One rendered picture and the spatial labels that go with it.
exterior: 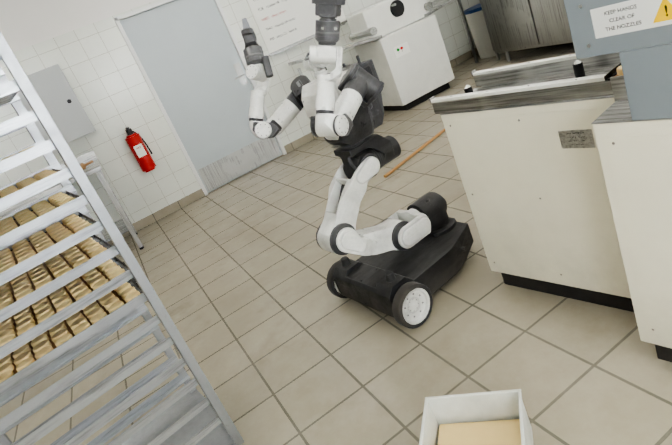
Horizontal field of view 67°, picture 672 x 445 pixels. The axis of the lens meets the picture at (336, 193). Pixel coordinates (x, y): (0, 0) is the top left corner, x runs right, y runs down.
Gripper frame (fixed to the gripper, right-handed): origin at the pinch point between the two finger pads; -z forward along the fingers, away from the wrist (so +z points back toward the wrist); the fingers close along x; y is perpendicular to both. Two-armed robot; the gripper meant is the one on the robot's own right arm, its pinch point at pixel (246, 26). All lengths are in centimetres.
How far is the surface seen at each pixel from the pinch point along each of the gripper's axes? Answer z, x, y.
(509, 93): 71, 57, -87
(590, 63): 68, 52, -119
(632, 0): 68, 116, -97
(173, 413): 157, 17, 68
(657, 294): 143, 78, -104
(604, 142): 97, 93, -94
